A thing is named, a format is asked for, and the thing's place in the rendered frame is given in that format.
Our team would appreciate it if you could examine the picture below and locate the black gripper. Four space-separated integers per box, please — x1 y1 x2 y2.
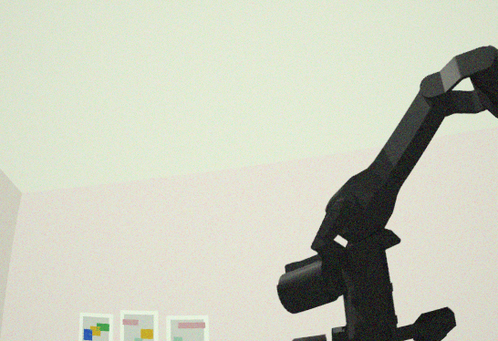
334 278 457 341

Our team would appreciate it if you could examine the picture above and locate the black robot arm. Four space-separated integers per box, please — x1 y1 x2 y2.
276 45 498 314

